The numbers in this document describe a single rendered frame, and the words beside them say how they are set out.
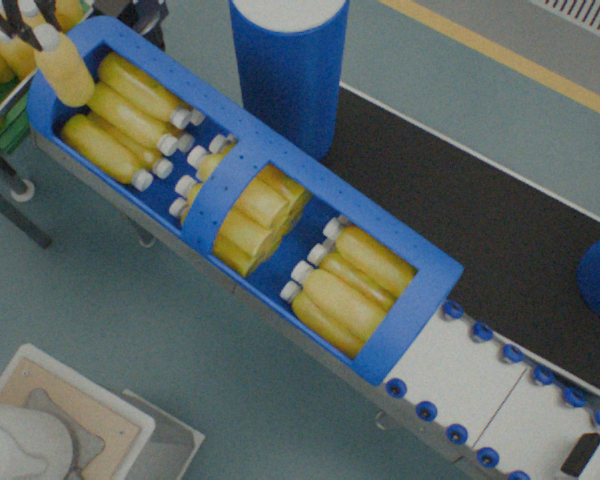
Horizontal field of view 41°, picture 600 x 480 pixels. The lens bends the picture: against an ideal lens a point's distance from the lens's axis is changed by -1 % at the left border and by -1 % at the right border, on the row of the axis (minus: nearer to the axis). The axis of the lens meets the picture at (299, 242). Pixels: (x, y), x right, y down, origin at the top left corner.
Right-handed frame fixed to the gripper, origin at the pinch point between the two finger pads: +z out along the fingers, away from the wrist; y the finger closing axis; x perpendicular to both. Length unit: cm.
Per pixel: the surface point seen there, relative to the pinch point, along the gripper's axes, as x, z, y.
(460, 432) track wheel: -94, 51, -3
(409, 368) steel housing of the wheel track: -79, 57, 2
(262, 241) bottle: -42, 35, 0
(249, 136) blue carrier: -29.5, 27.4, 13.5
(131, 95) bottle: -2.9, 35.1, 8.5
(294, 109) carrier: -16, 85, 45
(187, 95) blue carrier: -15.2, 26.9, 12.9
